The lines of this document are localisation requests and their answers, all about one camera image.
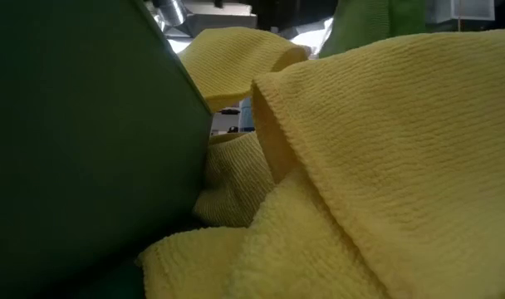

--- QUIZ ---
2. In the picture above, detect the yellow microfiber towel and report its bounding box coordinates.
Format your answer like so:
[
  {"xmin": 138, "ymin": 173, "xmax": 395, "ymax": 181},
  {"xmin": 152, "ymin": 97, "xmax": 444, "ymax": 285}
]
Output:
[
  {"xmin": 192, "ymin": 131, "xmax": 277, "ymax": 228},
  {"xmin": 178, "ymin": 27, "xmax": 311, "ymax": 113},
  {"xmin": 135, "ymin": 28, "xmax": 505, "ymax": 299}
]

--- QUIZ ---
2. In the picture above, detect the green microfiber towel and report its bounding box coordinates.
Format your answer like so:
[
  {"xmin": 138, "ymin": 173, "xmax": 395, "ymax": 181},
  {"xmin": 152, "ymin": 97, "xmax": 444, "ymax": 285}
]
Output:
[{"xmin": 318, "ymin": 0, "xmax": 428, "ymax": 59}]

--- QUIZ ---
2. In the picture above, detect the light blue spray bottle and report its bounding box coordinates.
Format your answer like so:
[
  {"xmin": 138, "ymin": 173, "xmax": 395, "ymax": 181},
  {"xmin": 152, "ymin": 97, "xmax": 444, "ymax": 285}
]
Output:
[{"xmin": 238, "ymin": 97, "xmax": 256, "ymax": 133}]

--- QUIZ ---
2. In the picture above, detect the green plastic basket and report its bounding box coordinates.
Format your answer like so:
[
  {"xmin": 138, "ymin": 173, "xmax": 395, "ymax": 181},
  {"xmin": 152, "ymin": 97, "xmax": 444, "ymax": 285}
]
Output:
[{"xmin": 0, "ymin": 0, "xmax": 214, "ymax": 299}]

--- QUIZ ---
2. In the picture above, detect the white ceiling box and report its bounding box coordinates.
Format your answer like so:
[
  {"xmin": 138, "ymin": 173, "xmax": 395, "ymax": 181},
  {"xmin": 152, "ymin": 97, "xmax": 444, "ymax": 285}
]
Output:
[{"xmin": 426, "ymin": 0, "xmax": 495, "ymax": 22}]

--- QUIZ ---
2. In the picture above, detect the silver ventilation duct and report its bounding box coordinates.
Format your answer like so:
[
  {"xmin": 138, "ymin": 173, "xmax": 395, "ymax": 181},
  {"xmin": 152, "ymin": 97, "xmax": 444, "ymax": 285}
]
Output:
[{"xmin": 152, "ymin": 0, "xmax": 188, "ymax": 27}]

